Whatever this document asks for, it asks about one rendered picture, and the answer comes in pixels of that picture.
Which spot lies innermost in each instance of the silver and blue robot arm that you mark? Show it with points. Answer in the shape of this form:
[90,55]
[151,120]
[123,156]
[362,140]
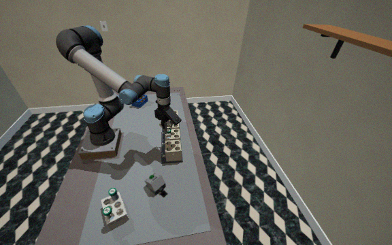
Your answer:
[83,46]

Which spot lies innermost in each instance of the white tube rack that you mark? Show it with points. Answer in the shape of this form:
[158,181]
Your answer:
[120,214]

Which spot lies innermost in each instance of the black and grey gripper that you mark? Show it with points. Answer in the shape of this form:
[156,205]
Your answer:
[159,114]

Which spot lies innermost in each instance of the blue tube rack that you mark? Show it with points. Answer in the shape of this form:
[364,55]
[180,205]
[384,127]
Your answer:
[139,104]

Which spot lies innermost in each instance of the grey bench mat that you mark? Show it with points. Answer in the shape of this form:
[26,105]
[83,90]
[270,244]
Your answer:
[179,212]

